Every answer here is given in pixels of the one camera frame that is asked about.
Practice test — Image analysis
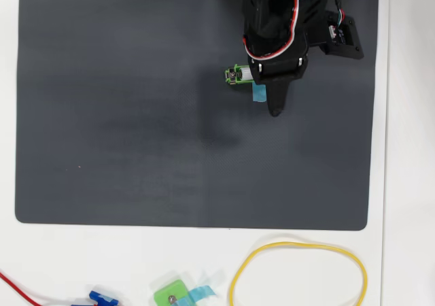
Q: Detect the yellow rubber band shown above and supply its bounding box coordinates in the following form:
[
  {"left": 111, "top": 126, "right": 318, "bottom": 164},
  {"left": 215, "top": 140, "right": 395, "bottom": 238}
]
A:
[{"left": 229, "top": 240, "right": 369, "bottom": 306}]

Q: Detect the blue tape on block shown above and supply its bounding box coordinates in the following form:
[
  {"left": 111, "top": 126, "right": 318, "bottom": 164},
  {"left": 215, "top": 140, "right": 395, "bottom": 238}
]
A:
[{"left": 176, "top": 284, "right": 218, "bottom": 306}]

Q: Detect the blue tape strip on holder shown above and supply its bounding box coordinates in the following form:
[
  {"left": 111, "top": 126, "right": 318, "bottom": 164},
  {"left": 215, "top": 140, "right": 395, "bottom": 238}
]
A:
[{"left": 251, "top": 83, "right": 268, "bottom": 103}]

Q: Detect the blue wire connector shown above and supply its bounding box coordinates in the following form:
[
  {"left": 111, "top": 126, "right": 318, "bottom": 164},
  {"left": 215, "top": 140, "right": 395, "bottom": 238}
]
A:
[{"left": 70, "top": 290, "right": 120, "bottom": 306}]

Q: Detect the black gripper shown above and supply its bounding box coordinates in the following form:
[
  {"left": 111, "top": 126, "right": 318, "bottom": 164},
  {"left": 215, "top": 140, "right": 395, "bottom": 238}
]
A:
[{"left": 244, "top": 29, "right": 310, "bottom": 118}]

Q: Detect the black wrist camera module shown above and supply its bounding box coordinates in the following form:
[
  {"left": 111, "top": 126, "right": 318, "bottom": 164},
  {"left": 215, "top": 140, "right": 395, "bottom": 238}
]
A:
[{"left": 319, "top": 12, "right": 365, "bottom": 61}]

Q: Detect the red white black servo cable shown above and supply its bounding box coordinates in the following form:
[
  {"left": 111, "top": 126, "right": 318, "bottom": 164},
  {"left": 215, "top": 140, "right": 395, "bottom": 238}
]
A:
[{"left": 242, "top": 0, "right": 305, "bottom": 61}]

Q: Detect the green battery holder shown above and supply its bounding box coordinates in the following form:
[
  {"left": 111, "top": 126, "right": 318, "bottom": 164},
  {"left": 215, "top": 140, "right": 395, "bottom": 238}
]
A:
[{"left": 224, "top": 64, "right": 256, "bottom": 86}]

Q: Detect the thin red wire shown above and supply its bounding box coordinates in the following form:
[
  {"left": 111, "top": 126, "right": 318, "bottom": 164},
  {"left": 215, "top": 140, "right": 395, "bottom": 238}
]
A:
[{"left": 0, "top": 271, "right": 44, "bottom": 306}]

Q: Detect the small green printed block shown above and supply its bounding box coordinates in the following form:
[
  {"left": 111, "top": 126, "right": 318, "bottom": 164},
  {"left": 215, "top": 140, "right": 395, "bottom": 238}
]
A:
[{"left": 153, "top": 278, "right": 192, "bottom": 306}]

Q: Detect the dark grey textured mat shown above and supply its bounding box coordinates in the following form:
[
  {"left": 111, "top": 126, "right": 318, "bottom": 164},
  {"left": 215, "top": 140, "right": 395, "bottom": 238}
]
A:
[{"left": 14, "top": 0, "right": 380, "bottom": 231}]

